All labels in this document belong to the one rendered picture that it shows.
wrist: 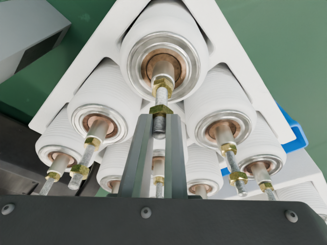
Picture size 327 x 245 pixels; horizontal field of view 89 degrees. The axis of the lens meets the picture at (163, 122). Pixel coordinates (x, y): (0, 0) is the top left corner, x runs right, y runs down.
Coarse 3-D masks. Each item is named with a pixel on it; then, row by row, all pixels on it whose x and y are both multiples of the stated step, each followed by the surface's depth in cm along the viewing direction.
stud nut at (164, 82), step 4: (156, 80) 14; (160, 80) 14; (164, 80) 14; (156, 84) 14; (160, 84) 14; (164, 84) 14; (168, 84) 14; (172, 84) 15; (156, 88) 14; (168, 88) 14; (172, 88) 14; (152, 92) 14; (168, 92) 14; (168, 96) 15
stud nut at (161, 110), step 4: (152, 108) 11; (156, 108) 11; (160, 108) 11; (164, 108) 11; (168, 108) 12; (152, 112) 11; (156, 112) 11; (160, 112) 11; (164, 112) 11; (168, 112) 11; (172, 112) 12; (156, 116) 11; (164, 116) 11
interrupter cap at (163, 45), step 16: (160, 32) 15; (144, 48) 16; (160, 48) 16; (176, 48) 16; (192, 48) 15; (128, 64) 17; (144, 64) 17; (176, 64) 17; (192, 64) 17; (144, 80) 18; (176, 80) 18; (192, 80) 18; (144, 96) 19; (176, 96) 19
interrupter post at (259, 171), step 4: (256, 164) 28; (260, 164) 28; (252, 168) 28; (256, 168) 28; (260, 168) 27; (264, 168) 27; (252, 172) 28; (256, 172) 27; (260, 172) 27; (264, 172) 27; (256, 176) 27; (260, 176) 26; (264, 176) 26; (268, 176) 26; (256, 180) 27; (260, 180) 26; (264, 180) 26; (268, 180) 26; (260, 184) 27
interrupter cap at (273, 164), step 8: (248, 160) 27; (256, 160) 27; (264, 160) 27; (272, 160) 27; (280, 160) 26; (240, 168) 29; (248, 168) 29; (272, 168) 28; (280, 168) 28; (248, 176) 30
